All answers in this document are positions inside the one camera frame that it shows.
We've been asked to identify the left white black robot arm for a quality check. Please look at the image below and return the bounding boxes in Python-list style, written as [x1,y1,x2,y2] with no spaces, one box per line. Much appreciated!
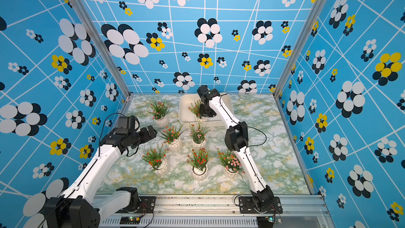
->
[37,126,157,228]

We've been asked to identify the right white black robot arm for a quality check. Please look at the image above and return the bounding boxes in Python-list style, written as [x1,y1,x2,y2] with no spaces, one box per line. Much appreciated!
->
[197,85,277,212]

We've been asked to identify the white plastic storage box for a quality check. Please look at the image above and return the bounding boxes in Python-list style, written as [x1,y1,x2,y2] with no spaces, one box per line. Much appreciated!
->
[178,92,235,124]

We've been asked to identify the front right pink potted gypsophila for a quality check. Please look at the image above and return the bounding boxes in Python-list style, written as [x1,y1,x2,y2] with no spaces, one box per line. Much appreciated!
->
[217,148,245,179]

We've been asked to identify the left controller board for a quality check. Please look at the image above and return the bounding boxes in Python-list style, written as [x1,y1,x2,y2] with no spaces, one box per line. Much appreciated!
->
[120,216,141,225]

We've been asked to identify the controller board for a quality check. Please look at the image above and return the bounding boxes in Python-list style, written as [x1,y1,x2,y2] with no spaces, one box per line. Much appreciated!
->
[257,217,274,228]
[120,216,141,225]

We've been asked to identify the right controller board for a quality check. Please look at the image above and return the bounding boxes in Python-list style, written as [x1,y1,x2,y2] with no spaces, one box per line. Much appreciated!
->
[257,217,274,228]

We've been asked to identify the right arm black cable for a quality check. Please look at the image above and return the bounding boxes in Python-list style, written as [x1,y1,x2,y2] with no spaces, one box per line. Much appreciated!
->
[218,93,268,148]

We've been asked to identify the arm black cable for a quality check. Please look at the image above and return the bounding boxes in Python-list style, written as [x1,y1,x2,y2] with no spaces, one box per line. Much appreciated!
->
[97,112,140,157]
[218,93,268,148]

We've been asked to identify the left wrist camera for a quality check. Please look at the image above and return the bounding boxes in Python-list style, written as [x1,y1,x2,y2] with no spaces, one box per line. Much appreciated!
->
[115,116,140,135]

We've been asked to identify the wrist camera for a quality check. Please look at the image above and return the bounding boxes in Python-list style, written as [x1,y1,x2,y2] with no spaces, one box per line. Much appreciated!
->
[115,116,140,135]
[197,85,209,98]

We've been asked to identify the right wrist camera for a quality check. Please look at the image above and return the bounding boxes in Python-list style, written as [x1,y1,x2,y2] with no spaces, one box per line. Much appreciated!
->
[197,85,209,98]

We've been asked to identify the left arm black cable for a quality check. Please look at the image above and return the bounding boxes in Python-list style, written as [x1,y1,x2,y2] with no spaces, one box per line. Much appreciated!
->
[97,112,140,157]

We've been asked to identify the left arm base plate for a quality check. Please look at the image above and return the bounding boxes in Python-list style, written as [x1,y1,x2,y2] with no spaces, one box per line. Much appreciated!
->
[117,196,157,214]

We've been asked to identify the aluminium front rail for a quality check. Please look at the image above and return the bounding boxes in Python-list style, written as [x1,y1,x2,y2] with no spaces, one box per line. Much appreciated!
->
[94,194,334,228]

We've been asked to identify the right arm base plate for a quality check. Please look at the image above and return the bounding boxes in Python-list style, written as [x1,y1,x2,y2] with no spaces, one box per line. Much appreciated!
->
[236,196,283,214]

